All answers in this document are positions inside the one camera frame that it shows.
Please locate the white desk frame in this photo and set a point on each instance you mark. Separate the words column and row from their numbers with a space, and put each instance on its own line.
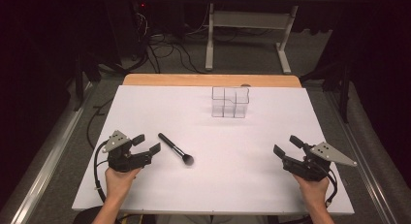
column 245, row 19

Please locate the clear acrylic organizer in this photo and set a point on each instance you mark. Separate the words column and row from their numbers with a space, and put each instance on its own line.
column 230, row 102

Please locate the dark metal stand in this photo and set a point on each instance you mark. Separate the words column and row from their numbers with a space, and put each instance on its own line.
column 345, row 94
column 79, row 85

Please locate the wooden table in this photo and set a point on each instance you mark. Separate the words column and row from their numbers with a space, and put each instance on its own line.
column 194, row 79

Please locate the white table board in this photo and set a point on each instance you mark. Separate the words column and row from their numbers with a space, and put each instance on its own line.
column 210, row 185

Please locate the black makeup brush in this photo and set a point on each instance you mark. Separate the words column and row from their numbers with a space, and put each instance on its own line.
column 174, row 148

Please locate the person's left hand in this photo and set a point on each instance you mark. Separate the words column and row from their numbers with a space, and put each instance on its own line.
column 119, row 183

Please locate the black round stool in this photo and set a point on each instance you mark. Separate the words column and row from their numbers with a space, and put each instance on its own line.
column 84, row 216

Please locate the aluminium floor rail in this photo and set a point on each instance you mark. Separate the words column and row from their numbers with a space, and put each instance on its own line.
column 365, row 172
column 48, row 166

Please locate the person's right hand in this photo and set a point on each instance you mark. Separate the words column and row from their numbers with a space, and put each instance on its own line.
column 312, row 190

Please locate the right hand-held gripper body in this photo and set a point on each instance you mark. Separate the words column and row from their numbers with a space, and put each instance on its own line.
column 310, row 167

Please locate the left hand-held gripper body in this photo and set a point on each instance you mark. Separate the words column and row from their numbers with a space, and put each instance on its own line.
column 124, row 159

